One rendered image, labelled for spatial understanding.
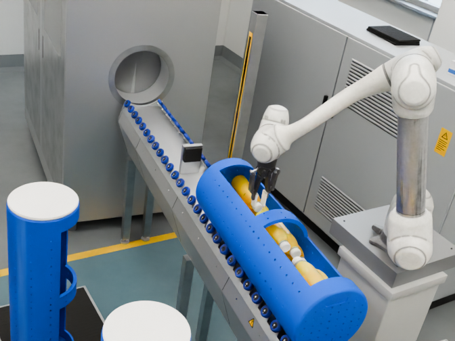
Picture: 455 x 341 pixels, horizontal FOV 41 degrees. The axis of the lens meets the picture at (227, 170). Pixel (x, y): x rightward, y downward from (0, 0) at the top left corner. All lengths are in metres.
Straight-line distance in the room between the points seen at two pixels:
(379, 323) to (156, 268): 1.73
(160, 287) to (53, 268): 1.26
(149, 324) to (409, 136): 1.05
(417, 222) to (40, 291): 1.52
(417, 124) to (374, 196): 1.87
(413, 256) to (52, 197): 1.42
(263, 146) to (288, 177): 2.44
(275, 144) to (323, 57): 2.05
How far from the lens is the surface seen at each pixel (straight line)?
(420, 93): 2.00
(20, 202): 2.58
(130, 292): 3.72
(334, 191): 4.21
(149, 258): 3.98
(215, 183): 2.51
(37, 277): 2.65
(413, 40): 4.03
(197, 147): 3.00
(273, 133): 2.18
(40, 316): 2.80
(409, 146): 2.13
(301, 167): 4.44
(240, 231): 2.30
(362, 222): 2.69
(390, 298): 2.49
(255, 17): 3.03
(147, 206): 3.96
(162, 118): 3.61
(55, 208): 2.54
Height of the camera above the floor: 2.45
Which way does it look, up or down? 29 degrees down
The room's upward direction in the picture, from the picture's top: 10 degrees clockwise
